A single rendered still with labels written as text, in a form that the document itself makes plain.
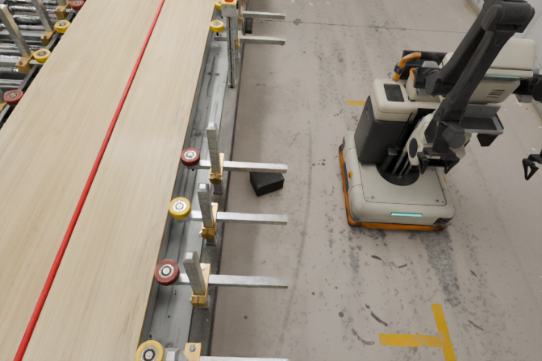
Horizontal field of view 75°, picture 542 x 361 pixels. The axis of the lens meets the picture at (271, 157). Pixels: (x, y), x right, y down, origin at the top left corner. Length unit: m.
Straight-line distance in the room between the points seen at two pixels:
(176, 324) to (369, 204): 1.28
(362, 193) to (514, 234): 1.13
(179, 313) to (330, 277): 1.04
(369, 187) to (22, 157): 1.80
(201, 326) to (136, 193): 0.55
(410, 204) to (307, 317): 0.90
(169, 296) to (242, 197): 1.09
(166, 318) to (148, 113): 0.88
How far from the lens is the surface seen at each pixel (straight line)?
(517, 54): 1.63
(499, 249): 2.81
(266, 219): 1.42
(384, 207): 2.26
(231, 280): 1.32
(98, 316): 1.31
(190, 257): 1.05
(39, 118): 1.90
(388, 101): 2.05
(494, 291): 2.65
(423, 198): 2.39
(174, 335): 1.53
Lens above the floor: 2.09
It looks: 52 degrees down
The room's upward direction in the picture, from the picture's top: 5 degrees clockwise
